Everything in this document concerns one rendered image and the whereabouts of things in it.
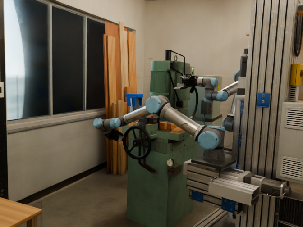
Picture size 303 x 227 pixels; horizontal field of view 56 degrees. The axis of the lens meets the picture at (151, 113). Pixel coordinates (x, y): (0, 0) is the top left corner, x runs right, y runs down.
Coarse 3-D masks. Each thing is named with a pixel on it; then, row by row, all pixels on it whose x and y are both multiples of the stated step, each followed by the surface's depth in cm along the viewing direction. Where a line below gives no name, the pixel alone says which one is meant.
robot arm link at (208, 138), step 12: (156, 96) 186; (156, 108) 183; (168, 108) 184; (180, 120) 180; (192, 120) 180; (192, 132) 177; (204, 132) 171; (216, 132) 175; (204, 144) 172; (216, 144) 170
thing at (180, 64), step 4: (180, 64) 268; (188, 64) 282; (180, 68) 268; (180, 72) 269; (176, 80) 271; (180, 80) 270; (176, 84) 271; (176, 100) 272; (180, 100) 274; (184, 104) 283; (164, 120) 282; (168, 120) 279
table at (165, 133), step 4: (124, 128) 265; (132, 132) 261; (136, 132) 250; (156, 132) 247; (160, 132) 245; (164, 132) 243; (168, 132) 240; (172, 132) 239; (184, 132) 243; (152, 136) 240; (156, 136) 245; (160, 136) 245; (164, 136) 243; (168, 136) 241; (172, 136) 239; (176, 136) 237; (180, 136) 237; (184, 136) 244; (188, 136) 251; (176, 140) 237; (180, 140) 238
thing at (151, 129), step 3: (138, 123) 245; (156, 123) 247; (147, 126) 240; (150, 126) 239; (153, 126) 243; (156, 126) 248; (138, 129) 245; (147, 129) 240; (150, 129) 239; (153, 129) 244; (156, 129) 248; (138, 132) 245; (141, 132) 244; (150, 132) 240; (153, 132) 244
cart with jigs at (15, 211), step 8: (0, 200) 183; (8, 200) 184; (0, 208) 173; (8, 208) 173; (16, 208) 174; (24, 208) 174; (32, 208) 174; (0, 216) 163; (8, 216) 163; (16, 216) 164; (24, 216) 164; (32, 216) 167; (0, 224) 154; (8, 224) 154; (16, 224) 156; (32, 224) 170
